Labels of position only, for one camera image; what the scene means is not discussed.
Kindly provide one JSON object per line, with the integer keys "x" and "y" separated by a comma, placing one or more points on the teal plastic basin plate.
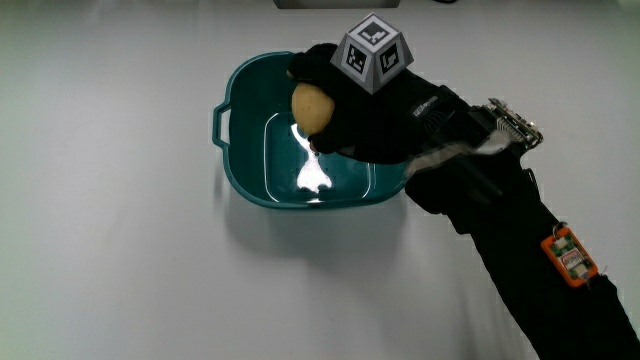
{"x": 250, "y": 150}

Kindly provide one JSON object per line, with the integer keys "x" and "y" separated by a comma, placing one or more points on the person's right forearm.
{"x": 520, "y": 260}

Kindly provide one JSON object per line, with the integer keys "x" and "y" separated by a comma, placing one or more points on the wrist circuit board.
{"x": 515, "y": 125}

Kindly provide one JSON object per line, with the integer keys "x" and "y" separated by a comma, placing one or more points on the yellow potato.
{"x": 311, "y": 110}

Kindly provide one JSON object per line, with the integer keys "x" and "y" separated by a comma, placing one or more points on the orange sensor module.
{"x": 569, "y": 256}

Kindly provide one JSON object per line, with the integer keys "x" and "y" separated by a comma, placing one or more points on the person's right hand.
{"x": 385, "y": 120}

